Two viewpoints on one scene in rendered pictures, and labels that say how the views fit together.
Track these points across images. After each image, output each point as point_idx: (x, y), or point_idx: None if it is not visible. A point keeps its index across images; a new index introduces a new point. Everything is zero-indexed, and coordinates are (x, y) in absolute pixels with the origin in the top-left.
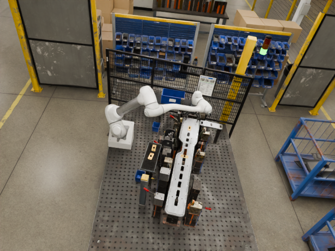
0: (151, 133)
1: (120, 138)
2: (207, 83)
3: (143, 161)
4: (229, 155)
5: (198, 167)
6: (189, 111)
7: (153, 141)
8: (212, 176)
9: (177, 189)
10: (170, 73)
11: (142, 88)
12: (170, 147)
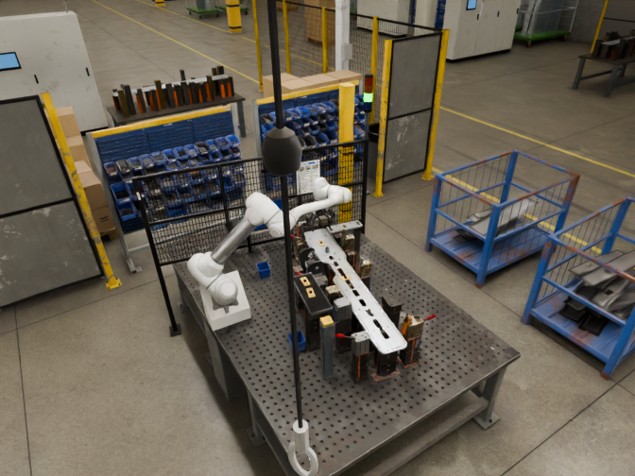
0: (263, 282)
1: (230, 306)
2: (309, 172)
3: (307, 303)
4: (386, 258)
5: (367, 287)
6: (315, 215)
7: (296, 274)
8: (387, 293)
9: (372, 319)
10: (249, 178)
11: (250, 198)
12: (321, 274)
